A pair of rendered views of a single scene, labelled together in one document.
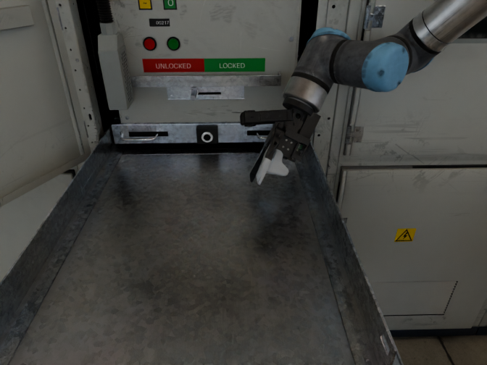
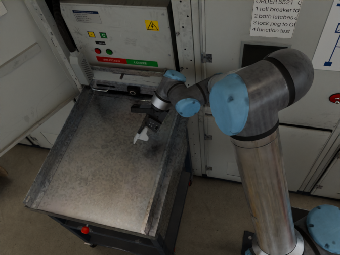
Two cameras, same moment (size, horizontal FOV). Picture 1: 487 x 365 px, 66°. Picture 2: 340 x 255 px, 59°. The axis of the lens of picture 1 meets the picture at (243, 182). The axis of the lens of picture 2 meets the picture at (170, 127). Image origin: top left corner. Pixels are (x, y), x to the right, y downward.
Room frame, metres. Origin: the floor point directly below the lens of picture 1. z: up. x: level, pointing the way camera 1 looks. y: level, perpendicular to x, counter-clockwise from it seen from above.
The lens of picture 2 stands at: (0.04, -0.51, 2.08)
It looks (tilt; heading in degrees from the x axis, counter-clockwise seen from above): 55 degrees down; 25
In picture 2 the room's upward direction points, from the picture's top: 12 degrees counter-clockwise
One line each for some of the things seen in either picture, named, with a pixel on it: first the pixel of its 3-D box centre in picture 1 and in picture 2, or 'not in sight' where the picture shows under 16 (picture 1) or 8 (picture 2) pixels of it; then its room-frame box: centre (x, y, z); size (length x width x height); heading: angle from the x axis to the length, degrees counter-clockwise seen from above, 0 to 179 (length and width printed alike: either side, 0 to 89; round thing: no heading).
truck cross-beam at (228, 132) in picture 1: (208, 129); (135, 85); (1.02, 0.10, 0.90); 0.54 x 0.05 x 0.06; 91
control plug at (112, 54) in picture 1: (116, 71); (81, 67); (0.93, 0.31, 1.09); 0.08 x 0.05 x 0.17; 1
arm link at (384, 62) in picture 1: (371, 64); (185, 99); (0.77, -0.26, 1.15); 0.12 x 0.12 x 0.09; 42
